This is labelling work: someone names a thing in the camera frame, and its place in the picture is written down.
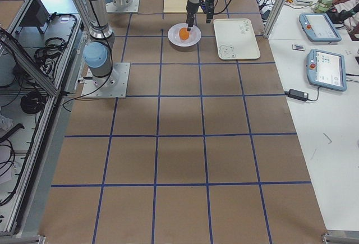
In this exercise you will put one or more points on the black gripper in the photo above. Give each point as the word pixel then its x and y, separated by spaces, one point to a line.
pixel 191 7

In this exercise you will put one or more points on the white round plate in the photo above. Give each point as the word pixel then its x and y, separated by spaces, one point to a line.
pixel 173 36

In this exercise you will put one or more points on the orange fruit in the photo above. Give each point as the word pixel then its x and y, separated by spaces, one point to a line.
pixel 184 34

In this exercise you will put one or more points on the white bear tray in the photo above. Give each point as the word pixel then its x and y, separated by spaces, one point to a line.
pixel 235 39

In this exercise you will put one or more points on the wooden cutting board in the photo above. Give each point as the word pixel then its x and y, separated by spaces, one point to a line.
pixel 175 6

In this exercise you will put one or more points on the small card box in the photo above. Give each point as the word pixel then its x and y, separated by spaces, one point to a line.
pixel 298 47

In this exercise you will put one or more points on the upper blue teach pendant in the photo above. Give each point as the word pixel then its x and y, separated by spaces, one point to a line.
pixel 318 27

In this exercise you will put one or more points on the blue teach pendant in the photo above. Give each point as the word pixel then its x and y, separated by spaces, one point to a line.
pixel 326 69
pixel 318 27

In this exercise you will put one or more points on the black power adapter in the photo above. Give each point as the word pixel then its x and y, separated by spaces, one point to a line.
pixel 296 94

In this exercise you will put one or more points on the lower blue teach pendant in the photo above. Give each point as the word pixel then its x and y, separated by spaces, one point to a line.
pixel 326 69

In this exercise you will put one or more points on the black monitor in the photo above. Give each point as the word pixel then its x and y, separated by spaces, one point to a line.
pixel 36 16

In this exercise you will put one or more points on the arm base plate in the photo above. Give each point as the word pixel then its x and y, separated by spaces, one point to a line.
pixel 113 87
pixel 123 6

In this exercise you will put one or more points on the aluminium frame post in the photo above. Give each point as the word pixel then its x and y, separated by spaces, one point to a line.
pixel 273 16

